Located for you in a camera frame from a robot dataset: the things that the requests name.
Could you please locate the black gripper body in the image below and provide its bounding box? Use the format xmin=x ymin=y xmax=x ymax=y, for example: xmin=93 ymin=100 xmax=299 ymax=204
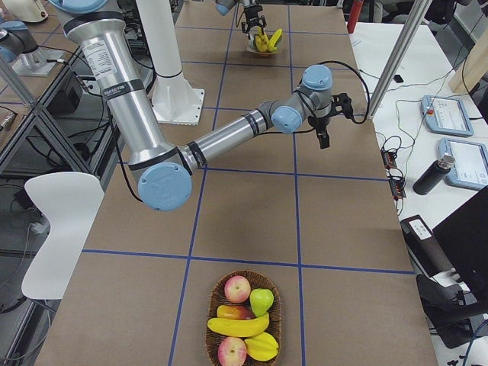
xmin=310 ymin=117 xmax=330 ymax=140
xmin=243 ymin=0 xmax=263 ymax=27

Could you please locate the yellow banana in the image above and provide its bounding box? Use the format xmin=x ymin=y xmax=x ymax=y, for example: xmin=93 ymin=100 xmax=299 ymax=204
xmin=257 ymin=28 xmax=270 ymax=53
xmin=253 ymin=34 xmax=268 ymax=53
xmin=268 ymin=28 xmax=283 ymax=53
xmin=207 ymin=313 xmax=269 ymax=338

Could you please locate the grey square plate orange rim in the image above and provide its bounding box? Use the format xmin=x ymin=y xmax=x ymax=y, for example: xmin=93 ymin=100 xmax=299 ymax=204
xmin=246 ymin=31 xmax=282 ymax=56

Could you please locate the woven brown fruit basket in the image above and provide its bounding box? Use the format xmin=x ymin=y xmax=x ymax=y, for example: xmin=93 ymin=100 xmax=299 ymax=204
xmin=205 ymin=270 xmax=282 ymax=365

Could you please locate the small black box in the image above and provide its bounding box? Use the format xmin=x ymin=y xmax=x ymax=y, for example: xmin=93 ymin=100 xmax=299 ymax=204
xmin=393 ymin=74 xmax=403 ymax=83

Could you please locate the red cylinder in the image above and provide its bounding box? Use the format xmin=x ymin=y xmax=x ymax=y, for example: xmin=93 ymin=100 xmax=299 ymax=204
xmin=347 ymin=0 xmax=364 ymax=34

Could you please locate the black water bottle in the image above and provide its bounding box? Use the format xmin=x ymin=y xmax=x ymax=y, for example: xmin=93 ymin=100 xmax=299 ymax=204
xmin=413 ymin=153 xmax=455 ymax=195

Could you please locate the teach pendant upper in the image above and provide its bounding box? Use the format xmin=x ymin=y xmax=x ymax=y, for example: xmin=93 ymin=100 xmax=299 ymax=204
xmin=421 ymin=95 xmax=474 ymax=137

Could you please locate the teach pendant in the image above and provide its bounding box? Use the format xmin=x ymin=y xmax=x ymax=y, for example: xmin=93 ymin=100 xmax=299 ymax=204
xmin=421 ymin=95 xmax=474 ymax=137
xmin=438 ymin=138 xmax=487 ymax=191

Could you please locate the teach pendant lower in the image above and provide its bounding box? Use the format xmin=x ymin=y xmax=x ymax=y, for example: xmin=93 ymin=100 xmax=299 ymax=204
xmin=438 ymin=138 xmax=487 ymax=191

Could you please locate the black device with label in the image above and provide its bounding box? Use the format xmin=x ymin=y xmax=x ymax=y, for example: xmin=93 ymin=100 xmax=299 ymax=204
xmin=400 ymin=215 xmax=458 ymax=277

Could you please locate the black monitor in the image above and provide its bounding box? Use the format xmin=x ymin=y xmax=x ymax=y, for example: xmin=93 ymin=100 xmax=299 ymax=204
xmin=433 ymin=188 xmax=488 ymax=300

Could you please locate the green apple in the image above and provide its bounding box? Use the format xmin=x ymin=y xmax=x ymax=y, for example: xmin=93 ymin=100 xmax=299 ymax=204
xmin=249 ymin=288 xmax=275 ymax=317

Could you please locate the red apple far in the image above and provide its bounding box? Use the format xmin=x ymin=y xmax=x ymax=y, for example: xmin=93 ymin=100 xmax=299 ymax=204
xmin=224 ymin=275 xmax=251 ymax=303

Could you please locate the red apple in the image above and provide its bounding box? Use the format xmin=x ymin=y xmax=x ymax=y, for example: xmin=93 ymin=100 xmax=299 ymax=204
xmin=217 ymin=337 xmax=247 ymax=366
xmin=224 ymin=275 xmax=251 ymax=303

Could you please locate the orange fruit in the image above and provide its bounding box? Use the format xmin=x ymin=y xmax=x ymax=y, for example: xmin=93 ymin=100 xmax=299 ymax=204
xmin=217 ymin=305 xmax=255 ymax=320

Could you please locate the yellow starfruit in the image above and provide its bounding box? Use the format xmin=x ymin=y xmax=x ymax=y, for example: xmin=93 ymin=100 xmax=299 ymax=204
xmin=244 ymin=332 xmax=279 ymax=361

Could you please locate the red apple near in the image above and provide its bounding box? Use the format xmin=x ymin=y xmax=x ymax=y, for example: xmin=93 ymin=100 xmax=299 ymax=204
xmin=217 ymin=337 xmax=247 ymax=366

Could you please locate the white chair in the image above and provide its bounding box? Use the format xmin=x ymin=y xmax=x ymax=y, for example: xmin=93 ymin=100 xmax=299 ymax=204
xmin=21 ymin=172 xmax=104 ymax=300

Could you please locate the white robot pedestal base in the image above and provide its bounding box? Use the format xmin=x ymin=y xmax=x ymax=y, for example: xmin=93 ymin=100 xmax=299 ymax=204
xmin=140 ymin=1 xmax=205 ymax=126

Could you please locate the aluminium frame post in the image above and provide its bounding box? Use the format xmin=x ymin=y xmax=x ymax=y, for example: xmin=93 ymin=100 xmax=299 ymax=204
xmin=368 ymin=0 xmax=432 ymax=120

